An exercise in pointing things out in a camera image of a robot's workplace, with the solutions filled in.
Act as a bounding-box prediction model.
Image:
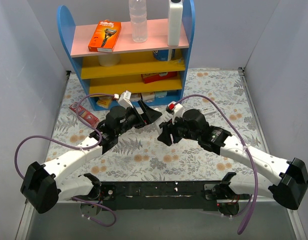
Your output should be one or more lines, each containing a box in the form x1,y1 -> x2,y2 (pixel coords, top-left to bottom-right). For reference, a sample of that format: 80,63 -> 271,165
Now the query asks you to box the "floral table mat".
40,68 -> 270,183

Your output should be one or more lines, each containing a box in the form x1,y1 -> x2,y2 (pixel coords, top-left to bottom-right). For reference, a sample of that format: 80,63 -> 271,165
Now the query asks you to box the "orange razor box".
88,20 -> 122,53

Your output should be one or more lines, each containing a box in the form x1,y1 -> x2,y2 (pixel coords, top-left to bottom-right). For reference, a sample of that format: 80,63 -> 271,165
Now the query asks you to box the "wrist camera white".
113,90 -> 133,109
165,101 -> 184,122

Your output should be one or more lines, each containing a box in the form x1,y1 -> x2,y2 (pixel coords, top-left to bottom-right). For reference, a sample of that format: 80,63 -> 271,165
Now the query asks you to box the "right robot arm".
154,109 -> 308,210

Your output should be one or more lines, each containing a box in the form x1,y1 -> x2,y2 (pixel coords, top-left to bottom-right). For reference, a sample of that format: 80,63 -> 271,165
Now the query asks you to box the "clear plastic bottle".
128,0 -> 148,43

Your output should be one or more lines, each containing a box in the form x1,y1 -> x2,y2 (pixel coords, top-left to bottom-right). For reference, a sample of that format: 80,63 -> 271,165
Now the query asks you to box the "white plastic bottle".
167,0 -> 183,46

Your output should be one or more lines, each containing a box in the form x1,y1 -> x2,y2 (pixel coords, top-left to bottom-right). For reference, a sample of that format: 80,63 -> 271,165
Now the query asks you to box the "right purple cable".
176,94 -> 260,235

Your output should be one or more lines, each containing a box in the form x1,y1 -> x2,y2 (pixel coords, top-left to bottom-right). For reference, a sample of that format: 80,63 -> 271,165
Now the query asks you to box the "red white remote control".
153,107 -> 166,135

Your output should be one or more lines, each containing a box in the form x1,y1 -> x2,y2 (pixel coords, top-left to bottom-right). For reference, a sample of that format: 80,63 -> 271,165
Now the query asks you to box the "blue wooden shelf unit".
56,0 -> 196,106

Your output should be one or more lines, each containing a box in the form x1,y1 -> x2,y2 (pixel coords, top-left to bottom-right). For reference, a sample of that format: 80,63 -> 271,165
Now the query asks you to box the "white orange small box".
141,92 -> 155,103

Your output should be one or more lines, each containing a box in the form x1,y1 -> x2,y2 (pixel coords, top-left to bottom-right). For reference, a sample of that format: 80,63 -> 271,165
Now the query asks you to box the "red flat box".
141,71 -> 178,84

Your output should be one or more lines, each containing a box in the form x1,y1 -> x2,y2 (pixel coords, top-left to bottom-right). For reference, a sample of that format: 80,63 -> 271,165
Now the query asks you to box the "blue round tin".
152,49 -> 175,62

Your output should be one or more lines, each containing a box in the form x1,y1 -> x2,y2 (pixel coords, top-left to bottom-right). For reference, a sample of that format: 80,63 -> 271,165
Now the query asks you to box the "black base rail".
92,180 -> 240,216

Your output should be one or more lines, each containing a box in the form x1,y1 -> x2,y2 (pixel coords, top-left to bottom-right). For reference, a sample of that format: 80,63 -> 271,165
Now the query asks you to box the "yellow small box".
96,96 -> 113,109

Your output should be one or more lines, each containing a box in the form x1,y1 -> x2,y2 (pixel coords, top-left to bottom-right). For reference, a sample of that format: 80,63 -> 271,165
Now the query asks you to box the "light blue small box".
154,91 -> 168,99

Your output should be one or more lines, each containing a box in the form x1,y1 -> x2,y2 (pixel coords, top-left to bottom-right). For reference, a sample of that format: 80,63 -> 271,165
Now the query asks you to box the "red toothpaste box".
69,102 -> 100,128

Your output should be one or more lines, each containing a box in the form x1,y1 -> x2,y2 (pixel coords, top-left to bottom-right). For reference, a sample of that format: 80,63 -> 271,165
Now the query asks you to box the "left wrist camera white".
113,90 -> 133,109

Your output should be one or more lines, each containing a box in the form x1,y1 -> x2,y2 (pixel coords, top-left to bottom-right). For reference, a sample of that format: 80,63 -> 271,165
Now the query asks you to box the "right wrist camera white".
165,101 -> 184,122

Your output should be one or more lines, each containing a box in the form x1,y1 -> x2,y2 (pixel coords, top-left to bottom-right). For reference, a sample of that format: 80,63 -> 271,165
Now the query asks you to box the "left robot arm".
20,100 -> 163,214

